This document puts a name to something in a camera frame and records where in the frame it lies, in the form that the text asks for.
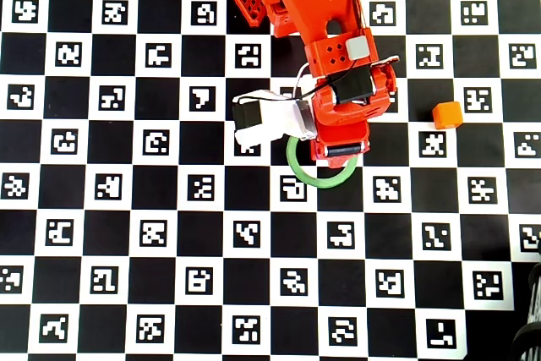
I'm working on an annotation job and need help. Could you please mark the black white marker mat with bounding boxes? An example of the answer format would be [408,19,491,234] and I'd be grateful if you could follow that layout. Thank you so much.
[0,0,541,361]

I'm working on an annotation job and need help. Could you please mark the orange cube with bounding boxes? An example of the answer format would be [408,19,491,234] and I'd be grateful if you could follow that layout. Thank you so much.
[431,101,464,130]

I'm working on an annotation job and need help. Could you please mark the green ring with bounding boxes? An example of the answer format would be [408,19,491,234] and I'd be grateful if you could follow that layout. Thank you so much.
[286,134,358,188]

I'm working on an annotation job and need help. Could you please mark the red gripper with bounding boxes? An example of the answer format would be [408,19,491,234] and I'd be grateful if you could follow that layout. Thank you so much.
[310,64,400,169]

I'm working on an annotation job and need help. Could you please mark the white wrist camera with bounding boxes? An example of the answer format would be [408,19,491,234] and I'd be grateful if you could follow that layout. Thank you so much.
[231,89,318,146]

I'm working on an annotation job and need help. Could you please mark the grey square cable clip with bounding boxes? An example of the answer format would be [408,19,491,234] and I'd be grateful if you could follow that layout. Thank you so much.
[345,36,369,60]

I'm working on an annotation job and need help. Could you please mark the black tripod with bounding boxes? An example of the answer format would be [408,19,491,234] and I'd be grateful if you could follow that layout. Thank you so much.
[511,261,541,361]

